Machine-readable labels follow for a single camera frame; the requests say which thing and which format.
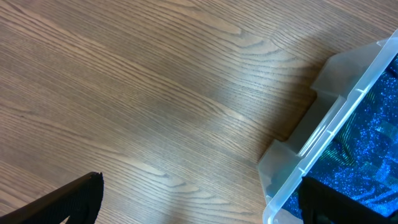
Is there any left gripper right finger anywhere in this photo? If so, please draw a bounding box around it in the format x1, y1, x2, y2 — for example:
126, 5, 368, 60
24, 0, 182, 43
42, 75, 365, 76
298, 177, 397, 224

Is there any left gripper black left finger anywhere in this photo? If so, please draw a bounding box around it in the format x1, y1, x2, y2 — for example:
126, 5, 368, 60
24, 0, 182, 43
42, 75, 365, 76
1, 172, 104, 224

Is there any clear plastic storage bin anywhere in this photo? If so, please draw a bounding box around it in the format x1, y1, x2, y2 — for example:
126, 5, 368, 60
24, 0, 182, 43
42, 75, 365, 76
257, 32, 397, 224

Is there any shiny blue sequin fabric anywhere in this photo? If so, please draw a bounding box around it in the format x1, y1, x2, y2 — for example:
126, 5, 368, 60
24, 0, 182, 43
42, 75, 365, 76
281, 54, 398, 220

